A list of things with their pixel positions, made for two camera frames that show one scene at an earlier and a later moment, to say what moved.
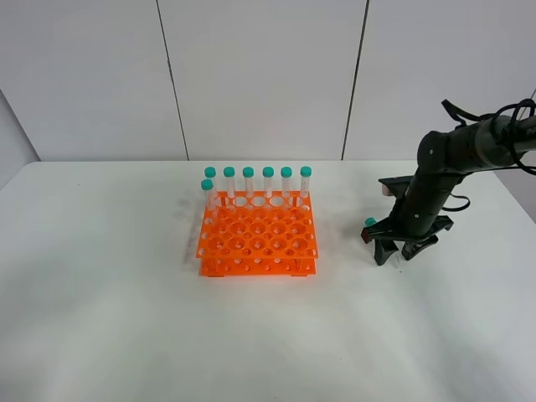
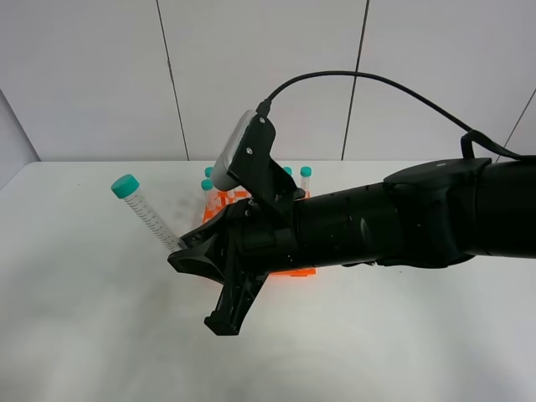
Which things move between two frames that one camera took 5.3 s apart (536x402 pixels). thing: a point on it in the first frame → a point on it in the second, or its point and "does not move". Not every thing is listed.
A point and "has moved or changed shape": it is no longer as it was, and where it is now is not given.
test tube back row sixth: (305, 173) does not move
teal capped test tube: (369, 221) has moved or changed shape
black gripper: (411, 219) → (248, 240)
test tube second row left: (207, 184) does not move
